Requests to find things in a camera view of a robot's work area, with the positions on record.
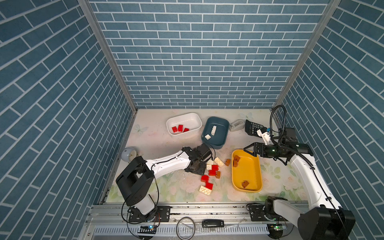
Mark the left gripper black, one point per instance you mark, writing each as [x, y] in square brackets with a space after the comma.
[202, 171]

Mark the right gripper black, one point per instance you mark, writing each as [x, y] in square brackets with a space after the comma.
[256, 147]

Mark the brown lego brick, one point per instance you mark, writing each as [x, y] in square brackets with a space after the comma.
[227, 162]
[236, 158]

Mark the small white lego brick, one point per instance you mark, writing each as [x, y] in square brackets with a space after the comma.
[207, 136]

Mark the long white lego brick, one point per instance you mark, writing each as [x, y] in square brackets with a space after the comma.
[213, 131]

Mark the brown lego brick low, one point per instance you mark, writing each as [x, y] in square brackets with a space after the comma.
[245, 184]

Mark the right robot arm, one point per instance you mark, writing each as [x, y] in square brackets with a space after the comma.
[325, 219]

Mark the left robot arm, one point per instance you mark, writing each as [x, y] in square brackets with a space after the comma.
[136, 179]

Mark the cream long lego brick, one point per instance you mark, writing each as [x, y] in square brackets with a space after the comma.
[219, 162]

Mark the yellow plastic bin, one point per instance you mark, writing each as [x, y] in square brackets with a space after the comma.
[248, 168]

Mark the black calculator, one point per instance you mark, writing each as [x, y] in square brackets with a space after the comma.
[253, 129]

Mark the red lego cluster brick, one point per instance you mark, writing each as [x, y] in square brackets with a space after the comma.
[212, 170]

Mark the teal plastic bin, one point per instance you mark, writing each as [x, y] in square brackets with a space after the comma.
[219, 139]

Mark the grey small box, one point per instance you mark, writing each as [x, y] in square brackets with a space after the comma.
[237, 125]

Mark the red lego brick bottom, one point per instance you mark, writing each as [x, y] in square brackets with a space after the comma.
[209, 185]

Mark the white plastic bin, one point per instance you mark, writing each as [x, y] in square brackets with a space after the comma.
[191, 121]

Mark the cream lego brick bottom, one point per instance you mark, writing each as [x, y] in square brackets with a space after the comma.
[205, 190]

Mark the white dome timer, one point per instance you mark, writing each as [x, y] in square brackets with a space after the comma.
[128, 154]

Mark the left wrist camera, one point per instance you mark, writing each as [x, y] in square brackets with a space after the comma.
[205, 152]

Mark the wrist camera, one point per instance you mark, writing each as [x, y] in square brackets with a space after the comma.
[205, 152]
[265, 135]

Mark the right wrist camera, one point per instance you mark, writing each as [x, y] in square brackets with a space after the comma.
[265, 135]

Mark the black remote on rail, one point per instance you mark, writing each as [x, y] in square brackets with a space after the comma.
[213, 223]

